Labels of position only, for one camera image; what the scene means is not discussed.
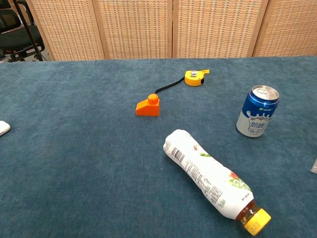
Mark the blue carpet table mat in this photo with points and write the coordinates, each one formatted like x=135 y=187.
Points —
x=74 y=161

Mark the wicker folding screen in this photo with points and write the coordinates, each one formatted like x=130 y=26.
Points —
x=133 y=27

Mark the tea bottle white label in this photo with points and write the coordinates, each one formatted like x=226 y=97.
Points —
x=198 y=166

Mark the blue white drink can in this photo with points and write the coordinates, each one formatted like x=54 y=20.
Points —
x=257 y=116

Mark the black tripod stand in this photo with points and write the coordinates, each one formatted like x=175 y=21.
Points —
x=29 y=31

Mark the white earbud case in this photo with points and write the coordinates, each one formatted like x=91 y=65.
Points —
x=3 y=127

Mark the grey object right edge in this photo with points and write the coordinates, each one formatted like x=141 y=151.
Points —
x=314 y=166

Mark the yellow tape measure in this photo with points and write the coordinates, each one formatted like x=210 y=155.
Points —
x=193 y=78

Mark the black office chair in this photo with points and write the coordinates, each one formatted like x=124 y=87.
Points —
x=15 y=37

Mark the orange building block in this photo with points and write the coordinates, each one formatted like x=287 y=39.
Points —
x=148 y=107

